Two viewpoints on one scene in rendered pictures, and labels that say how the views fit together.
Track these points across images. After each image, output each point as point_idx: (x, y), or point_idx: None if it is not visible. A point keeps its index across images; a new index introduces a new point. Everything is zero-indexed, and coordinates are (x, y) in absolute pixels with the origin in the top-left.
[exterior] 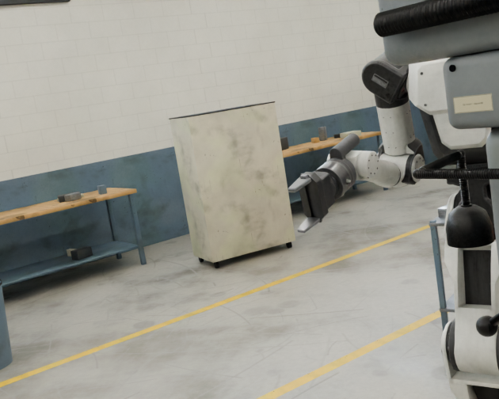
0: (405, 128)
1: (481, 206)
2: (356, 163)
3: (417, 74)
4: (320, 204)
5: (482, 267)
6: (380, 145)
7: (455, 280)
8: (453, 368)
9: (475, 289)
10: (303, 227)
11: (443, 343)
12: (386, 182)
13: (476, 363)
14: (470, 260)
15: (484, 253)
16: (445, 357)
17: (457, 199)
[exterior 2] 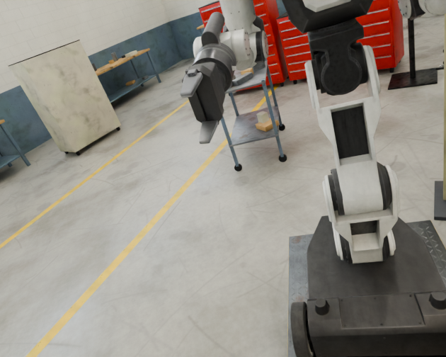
0: (250, 4)
1: (347, 66)
2: (231, 46)
3: None
4: (216, 103)
5: (351, 124)
6: (224, 29)
7: (333, 142)
8: (338, 214)
9: (346, 144)
10: (205, 137)
11: (329, 198)
12: (246, 64)
13: (363, 207)
14: (338, 120)
15: (351, 111)
16: (332, 208)
17: (317, 66)
